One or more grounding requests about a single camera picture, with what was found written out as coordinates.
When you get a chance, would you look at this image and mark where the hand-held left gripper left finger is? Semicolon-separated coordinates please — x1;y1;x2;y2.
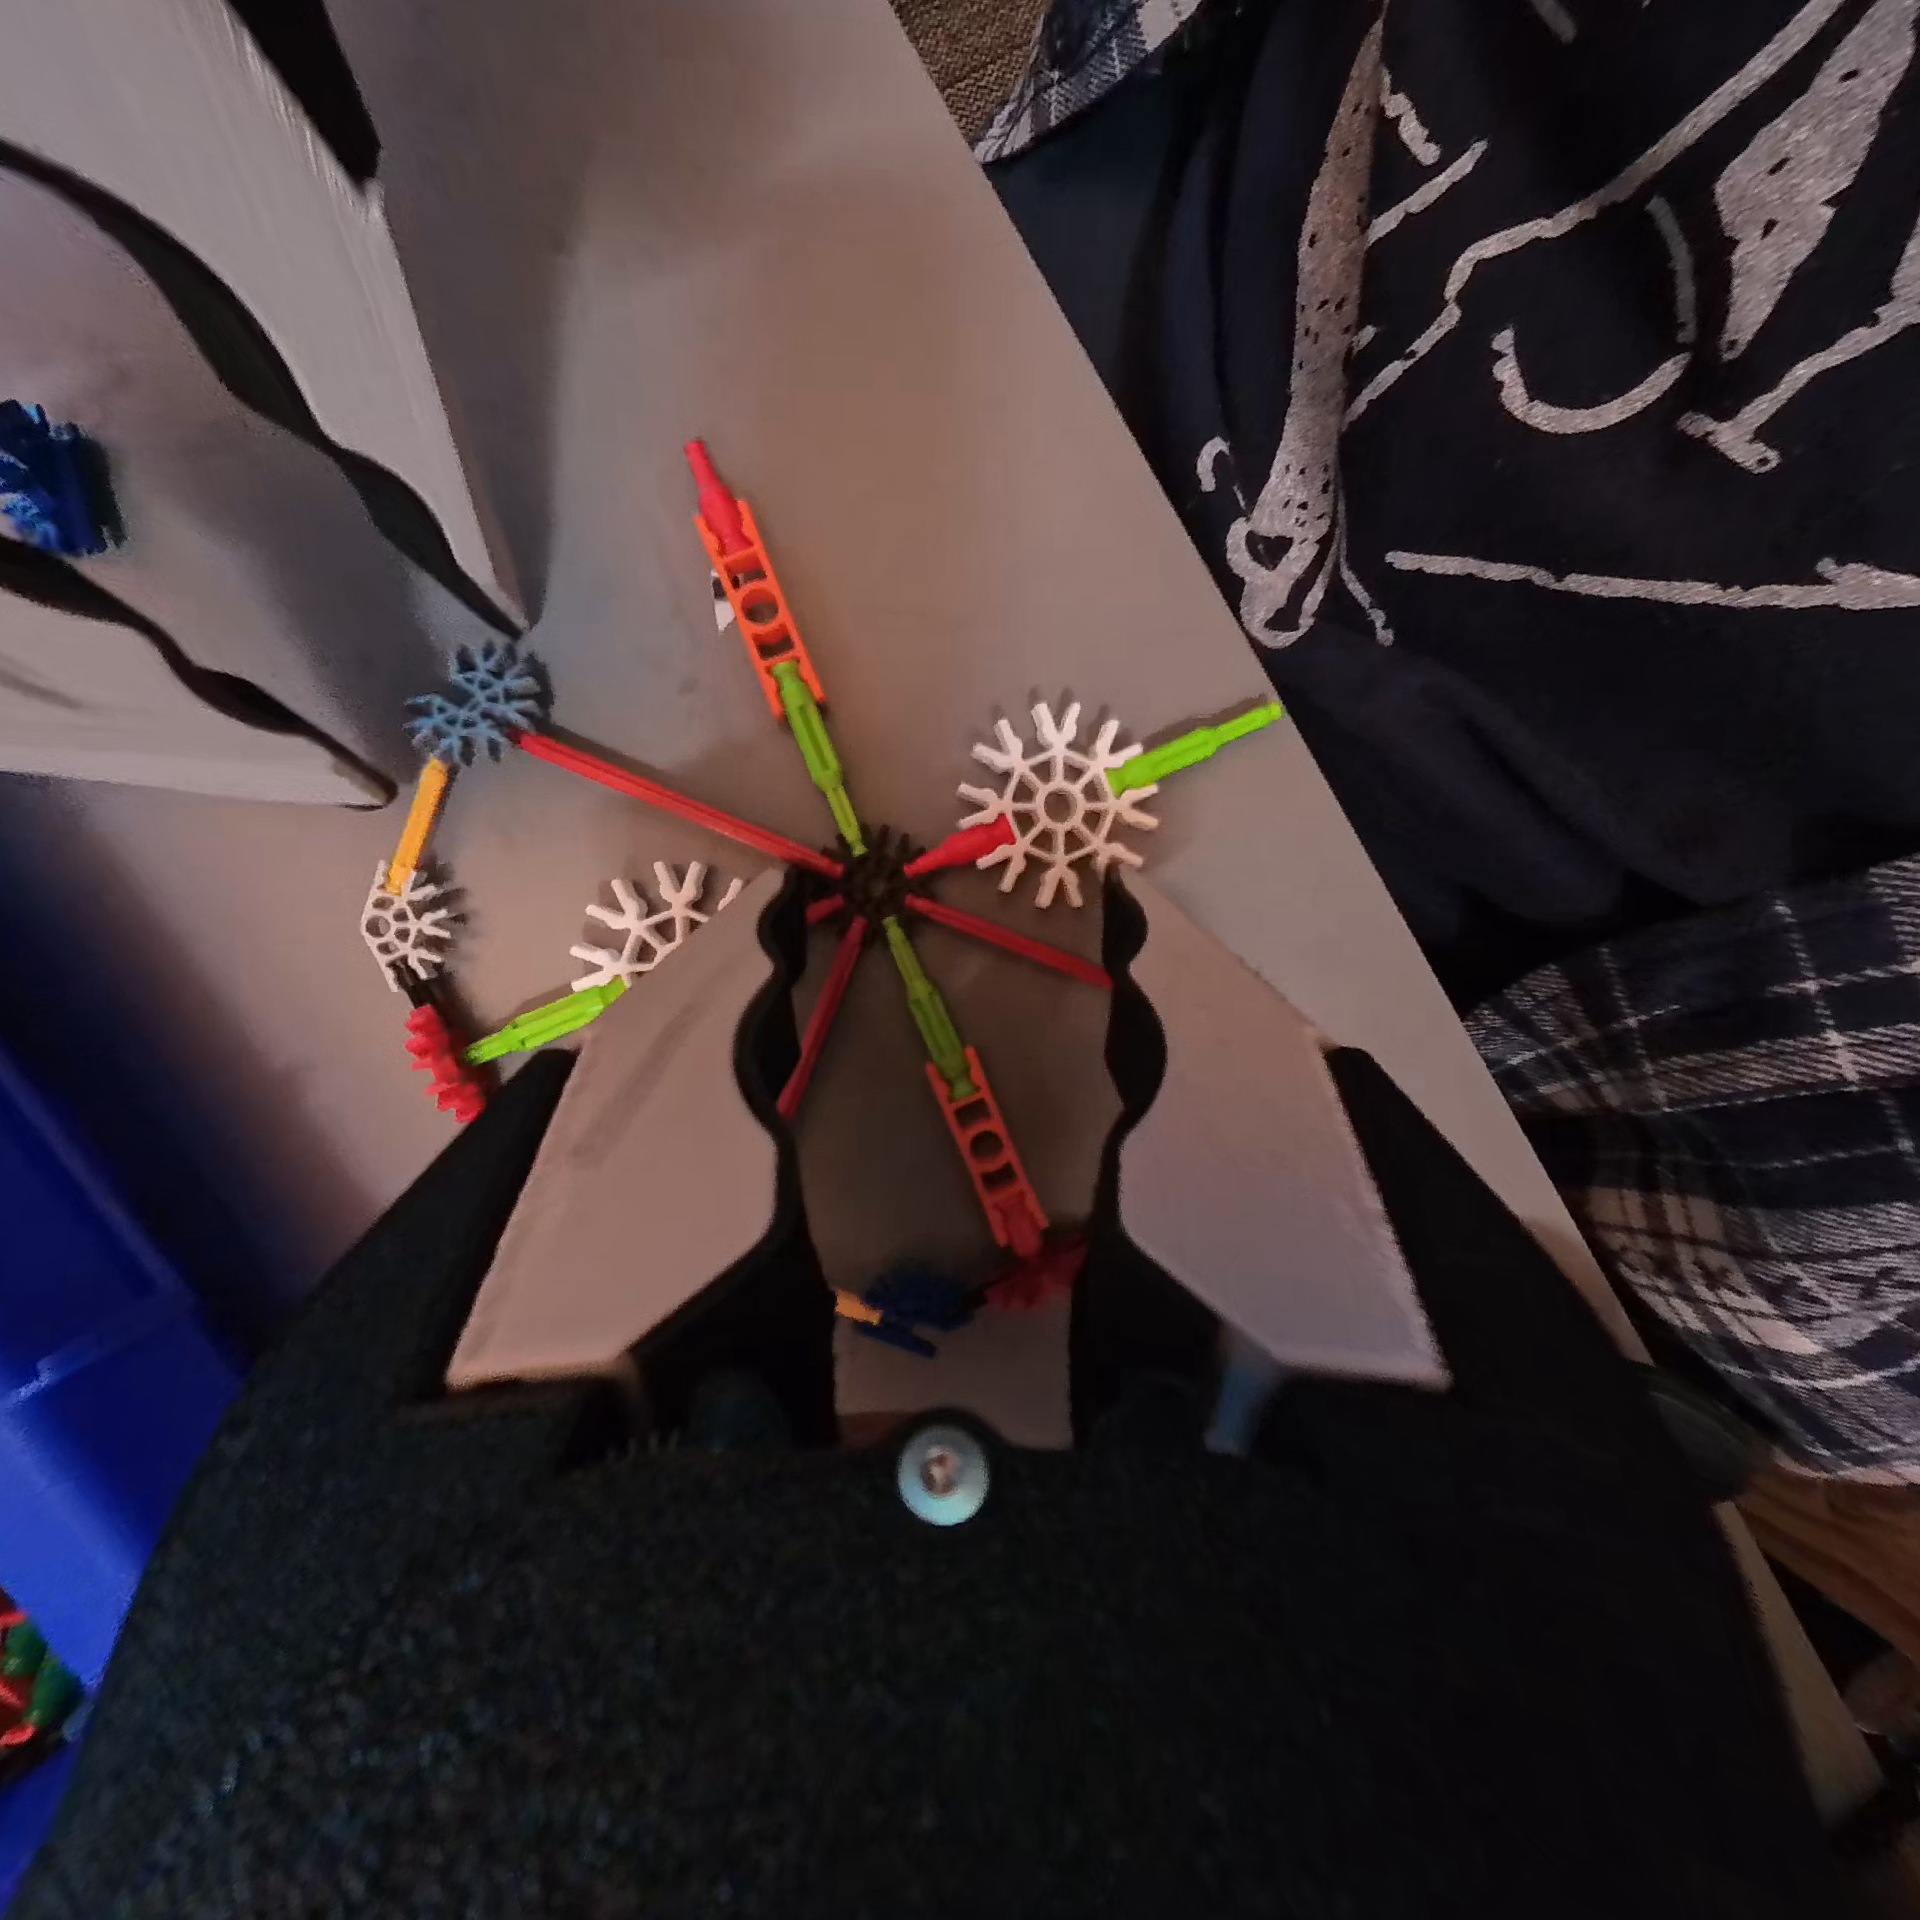
447;871;835;1425

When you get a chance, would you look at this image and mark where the pile of colourful toy pieces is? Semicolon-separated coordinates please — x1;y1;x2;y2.
0;1590;84;1786

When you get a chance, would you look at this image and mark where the blue storage bin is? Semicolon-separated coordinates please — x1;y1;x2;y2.
0;1034;250;1920

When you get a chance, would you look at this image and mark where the grey-blue snowflake connector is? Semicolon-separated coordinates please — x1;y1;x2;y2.
403;640;554;770

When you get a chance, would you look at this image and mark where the colourful construction toy wheel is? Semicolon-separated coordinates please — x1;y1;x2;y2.
358;434;1288;1360

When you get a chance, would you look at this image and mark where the person in dark printed shirt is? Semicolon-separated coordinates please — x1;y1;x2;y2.
972;0;1920;1478

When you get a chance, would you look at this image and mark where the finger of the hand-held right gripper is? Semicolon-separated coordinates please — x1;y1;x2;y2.
0;533;395;811
0;0;519;635

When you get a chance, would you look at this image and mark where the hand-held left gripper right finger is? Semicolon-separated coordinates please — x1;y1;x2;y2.
1071;872;1450;1454

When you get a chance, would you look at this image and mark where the small blue toy connector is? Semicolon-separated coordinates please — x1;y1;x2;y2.
0;397;126;560

